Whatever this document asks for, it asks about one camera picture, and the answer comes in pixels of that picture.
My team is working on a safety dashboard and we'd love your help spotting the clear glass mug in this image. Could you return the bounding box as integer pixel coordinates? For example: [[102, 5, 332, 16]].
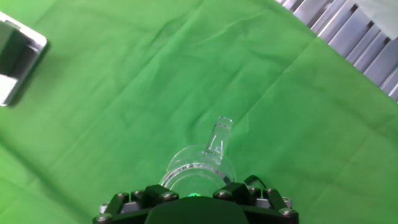
[[158, 116, 237, 198]]

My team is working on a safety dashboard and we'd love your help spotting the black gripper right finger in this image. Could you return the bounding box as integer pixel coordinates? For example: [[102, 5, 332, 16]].
[[213, 174, 299, 224]]

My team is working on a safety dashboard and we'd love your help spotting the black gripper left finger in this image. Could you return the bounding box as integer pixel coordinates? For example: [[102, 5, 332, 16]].
[[92, 184, 180, 224]]

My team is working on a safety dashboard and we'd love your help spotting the green cloth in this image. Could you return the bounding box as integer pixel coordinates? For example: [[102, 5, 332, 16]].
[[0, 0, 398, 224]]

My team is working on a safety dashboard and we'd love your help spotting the white button box on plate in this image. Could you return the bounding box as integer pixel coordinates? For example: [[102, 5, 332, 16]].
[[0, 11, 49, 107]]

